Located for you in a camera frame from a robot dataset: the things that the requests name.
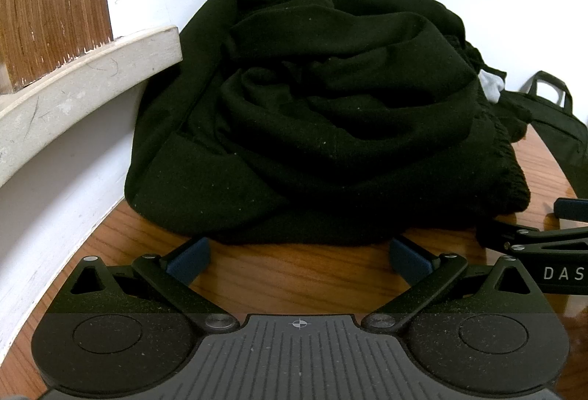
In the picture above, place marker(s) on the black laptop bag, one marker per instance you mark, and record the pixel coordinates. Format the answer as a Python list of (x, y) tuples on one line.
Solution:
[(558, 129)]

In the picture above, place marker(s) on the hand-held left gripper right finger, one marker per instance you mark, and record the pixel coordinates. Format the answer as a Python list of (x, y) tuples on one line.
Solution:
[(406, 260)]

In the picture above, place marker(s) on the black pants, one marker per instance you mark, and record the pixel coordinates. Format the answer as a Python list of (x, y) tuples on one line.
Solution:
[(321, 106)]

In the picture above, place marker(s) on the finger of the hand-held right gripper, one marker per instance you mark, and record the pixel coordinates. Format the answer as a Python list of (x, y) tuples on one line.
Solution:
[(572, 209), (551, 239)]

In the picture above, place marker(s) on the grey sweater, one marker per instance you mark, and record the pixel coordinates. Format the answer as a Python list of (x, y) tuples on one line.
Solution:
[(490, 86)]

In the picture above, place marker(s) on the black folded garment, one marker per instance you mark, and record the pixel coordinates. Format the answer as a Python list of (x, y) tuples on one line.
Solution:
[(510, 115)]

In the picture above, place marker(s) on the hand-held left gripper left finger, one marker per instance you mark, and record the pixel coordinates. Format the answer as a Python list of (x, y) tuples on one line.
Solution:
[(190, 260)]

